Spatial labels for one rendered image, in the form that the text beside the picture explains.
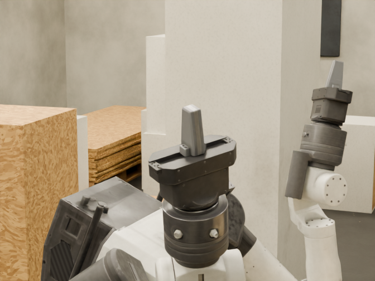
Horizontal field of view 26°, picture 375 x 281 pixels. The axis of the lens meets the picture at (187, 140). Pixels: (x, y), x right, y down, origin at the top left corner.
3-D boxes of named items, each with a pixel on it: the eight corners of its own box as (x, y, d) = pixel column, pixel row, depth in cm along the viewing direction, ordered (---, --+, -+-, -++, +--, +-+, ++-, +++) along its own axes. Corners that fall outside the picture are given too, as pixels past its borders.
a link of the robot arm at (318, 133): (345, 97, 173) (335, 151, 173) (302, 88, 172) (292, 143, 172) (367, 93, 161) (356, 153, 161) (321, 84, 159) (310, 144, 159)
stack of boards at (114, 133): (114, 141, 961) (113, 105, 953) (196, 148, 925) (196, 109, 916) (-6, 189, 735) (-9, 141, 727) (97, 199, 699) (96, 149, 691)
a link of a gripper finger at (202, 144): (184, 103, 103) (186, 146, 106) (198, 112, 101) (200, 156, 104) (195, 100, 104) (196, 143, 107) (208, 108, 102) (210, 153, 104)
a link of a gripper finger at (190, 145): (198, 112, 101) (199, 156, 104) (184, 103, 103) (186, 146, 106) (187, 115, 100) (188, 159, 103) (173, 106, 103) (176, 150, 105)
